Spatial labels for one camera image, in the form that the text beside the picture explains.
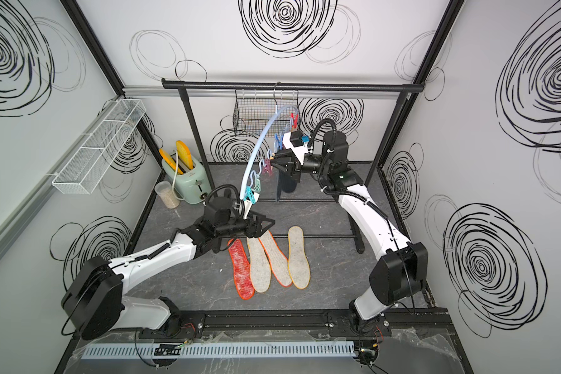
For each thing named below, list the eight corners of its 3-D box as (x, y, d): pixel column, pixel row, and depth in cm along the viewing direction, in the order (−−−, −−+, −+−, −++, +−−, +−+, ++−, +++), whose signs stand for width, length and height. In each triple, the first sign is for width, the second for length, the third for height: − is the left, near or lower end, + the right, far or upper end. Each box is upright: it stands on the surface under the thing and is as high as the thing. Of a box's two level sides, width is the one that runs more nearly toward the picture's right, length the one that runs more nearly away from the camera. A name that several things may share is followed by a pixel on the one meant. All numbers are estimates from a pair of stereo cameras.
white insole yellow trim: (288, 289, 83) (288, 286, 80) (287, 229, 98) (287, 226, 96) (310, 289, 83) (311, 286, 81) (306, 229, 98) (307, 226, 96)
